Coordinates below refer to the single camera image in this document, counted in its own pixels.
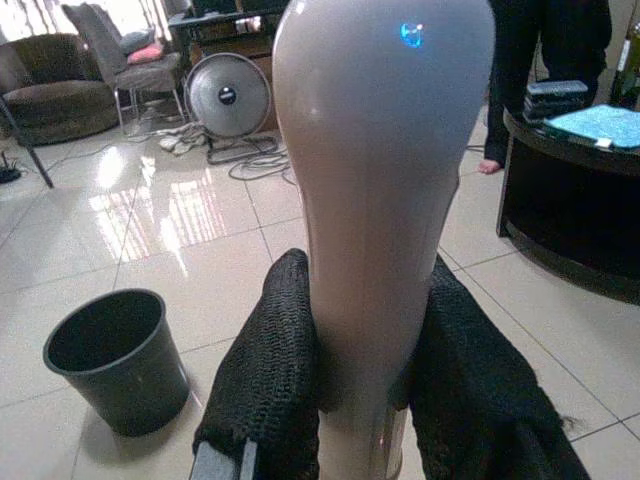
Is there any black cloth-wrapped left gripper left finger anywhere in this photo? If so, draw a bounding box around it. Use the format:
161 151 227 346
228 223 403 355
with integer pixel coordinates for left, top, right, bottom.
189 247 322 480

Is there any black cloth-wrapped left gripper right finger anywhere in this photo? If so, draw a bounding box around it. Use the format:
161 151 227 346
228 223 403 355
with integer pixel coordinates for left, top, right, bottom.
408 253 592 480

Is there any white cloth on floor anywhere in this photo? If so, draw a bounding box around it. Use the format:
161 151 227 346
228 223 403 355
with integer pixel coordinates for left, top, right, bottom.
158 121 207 154

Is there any round grey floor fan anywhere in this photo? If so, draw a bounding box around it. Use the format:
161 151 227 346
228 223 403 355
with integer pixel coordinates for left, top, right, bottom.
183 51 280 167

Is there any black plastic waste bin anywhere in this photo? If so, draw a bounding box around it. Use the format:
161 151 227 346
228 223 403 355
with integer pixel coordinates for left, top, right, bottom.
42 288 192 438

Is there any round black table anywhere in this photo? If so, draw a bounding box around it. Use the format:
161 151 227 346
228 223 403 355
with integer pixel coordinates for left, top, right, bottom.
495 106 640 307

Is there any turquoise towel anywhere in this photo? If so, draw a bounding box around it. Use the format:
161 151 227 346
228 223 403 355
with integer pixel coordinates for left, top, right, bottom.
543 103 640 151

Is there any black stacked case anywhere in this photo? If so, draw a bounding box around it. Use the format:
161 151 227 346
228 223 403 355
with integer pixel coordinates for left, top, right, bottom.
523 79 591 123

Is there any grey chair with metal legs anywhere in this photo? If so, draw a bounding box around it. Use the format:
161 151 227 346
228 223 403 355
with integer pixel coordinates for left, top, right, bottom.
61 2 187 137

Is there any small black router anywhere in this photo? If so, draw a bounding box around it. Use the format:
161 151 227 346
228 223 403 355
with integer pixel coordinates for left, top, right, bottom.
0 151 24 184

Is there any black tripod leg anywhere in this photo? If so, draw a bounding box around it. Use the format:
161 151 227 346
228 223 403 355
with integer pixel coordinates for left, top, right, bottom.
0 93 56 191

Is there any pink pillow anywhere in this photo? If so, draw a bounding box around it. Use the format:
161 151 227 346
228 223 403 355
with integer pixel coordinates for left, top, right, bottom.
126 43 165 66

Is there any brown round armchair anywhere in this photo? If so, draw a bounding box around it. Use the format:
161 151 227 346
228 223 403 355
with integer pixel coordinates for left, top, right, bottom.
0 32 120 147

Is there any grey blue pillow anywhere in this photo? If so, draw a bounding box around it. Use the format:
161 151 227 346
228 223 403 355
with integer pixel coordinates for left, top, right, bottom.
118 28 157 55

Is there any green glass bottle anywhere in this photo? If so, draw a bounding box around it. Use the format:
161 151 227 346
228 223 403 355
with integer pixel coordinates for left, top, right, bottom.
610 18 640 109

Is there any person in black clothes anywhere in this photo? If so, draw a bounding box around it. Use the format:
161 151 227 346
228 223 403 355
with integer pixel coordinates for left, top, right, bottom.
476 0 614 176

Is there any grey cable on floor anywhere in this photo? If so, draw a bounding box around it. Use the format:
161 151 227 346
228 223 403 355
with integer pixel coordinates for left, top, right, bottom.
226 142 302 189

